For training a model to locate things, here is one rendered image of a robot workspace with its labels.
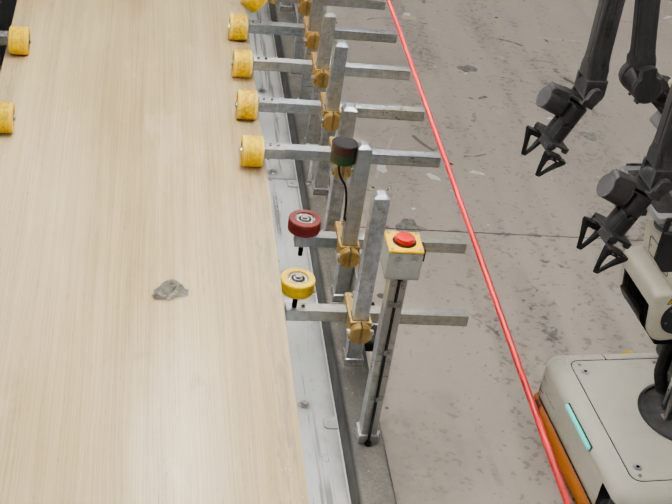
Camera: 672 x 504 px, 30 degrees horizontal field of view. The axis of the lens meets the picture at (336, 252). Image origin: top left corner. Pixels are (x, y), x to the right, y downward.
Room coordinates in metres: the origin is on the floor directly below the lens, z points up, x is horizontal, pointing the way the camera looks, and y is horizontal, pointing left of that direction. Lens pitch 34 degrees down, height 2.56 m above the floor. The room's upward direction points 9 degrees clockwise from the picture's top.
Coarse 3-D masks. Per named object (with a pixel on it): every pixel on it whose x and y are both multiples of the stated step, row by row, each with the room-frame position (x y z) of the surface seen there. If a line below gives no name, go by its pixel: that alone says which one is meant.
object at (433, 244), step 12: (300, 240) 2.56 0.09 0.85; (312, 240) 2.57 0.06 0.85; (324, 240) 2.58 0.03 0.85; (336, 240) 2.58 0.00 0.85; (360, 240) 2.59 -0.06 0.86; (432, 240) 2.64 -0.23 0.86; (444, 240) 2.65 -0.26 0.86; (456, 240) 2.66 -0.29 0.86; (432, 252) 2.63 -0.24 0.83; (444, 252) 2.64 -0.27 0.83; (456, 252) 2.64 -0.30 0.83
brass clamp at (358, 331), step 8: (344, 296) 2.39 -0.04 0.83; (344, 304) 2.38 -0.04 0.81; (352, 304) 2.36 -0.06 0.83; (352, 320) 2.30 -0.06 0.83; (360, 320) 2.30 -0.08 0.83; (368, 320) 2.30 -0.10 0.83; (352, 328) 2.28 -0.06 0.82; (360, 328) 2.27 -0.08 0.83; (368, 328) 2.28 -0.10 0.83; (352, 336) 2.27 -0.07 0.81; (360, 336) 2.28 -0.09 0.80; (368, 336) 2.28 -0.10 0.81; (360, 344) 2.28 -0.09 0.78
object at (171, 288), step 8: (168, 280) 2.23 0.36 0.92; (176, 280) 2.24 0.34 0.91; (160, 288) 2.19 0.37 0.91; (168, 288) 2.20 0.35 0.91; (176, 288) 2.20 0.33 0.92; (184, 288) 2.21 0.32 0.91; (160, 296) 2.17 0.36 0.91; (168, 296) 2.18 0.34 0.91; (176, 296) 2.19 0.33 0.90; (184, 296) 2.19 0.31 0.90
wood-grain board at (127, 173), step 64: (64, 0) 3.62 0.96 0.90; (128, 0) 3.69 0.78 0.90; (192, 0) 3.77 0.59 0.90; (64, 64) 3.19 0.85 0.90; (128, 64) 3.25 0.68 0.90; (192, 64) 3.32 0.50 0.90; (64, 128) 2.83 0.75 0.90; (128, 128) 2.89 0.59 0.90; (192, 128) 2.94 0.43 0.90; (256, 128) 3.00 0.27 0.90; (0, 192) 2.49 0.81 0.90; (64, 192) 2.53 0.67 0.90; (128, 192) 2.58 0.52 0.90; (192, 192) 2.62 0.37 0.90; (256, 192) 2.67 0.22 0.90; (0, 256) 2.24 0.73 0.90; (64, 256) 2.27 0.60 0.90; (128, 256) 2.31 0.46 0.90; (192, 256) 2.35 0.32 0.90; (256, 256) 2.39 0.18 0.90; (0, 320) 2.02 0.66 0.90; (64, 320) 2.05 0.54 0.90; (128, 320) 2.08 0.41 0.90; (192, 320) 2.12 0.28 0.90; (256, 320) 2.15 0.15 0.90; (0, 384) 1.82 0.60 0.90; (64, 384) 1.85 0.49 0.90; (128, 384) 1.88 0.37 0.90; (192, 384) 1.91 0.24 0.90; (256, 384) 1.94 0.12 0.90; (0, 448) 1.65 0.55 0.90; (64, 448) 1.68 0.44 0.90; (128, 448) 1.71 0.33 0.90; (192, 448) 1.73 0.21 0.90; (256, 448) 1.76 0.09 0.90
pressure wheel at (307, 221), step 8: (296, 216) 2.58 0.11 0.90; (304, 216) 2.58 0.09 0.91; (312, 216) 2.59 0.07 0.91; (288, 224) 2.57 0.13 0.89; (296, 224) 2.55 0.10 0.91; (304, 224) 2.55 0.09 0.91; (312, 224) 2.56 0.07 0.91; (320, 224) 2.57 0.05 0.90; (296, 232) 2.54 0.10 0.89; (304, 232) 2.54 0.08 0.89; (312, 232) 2.55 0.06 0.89
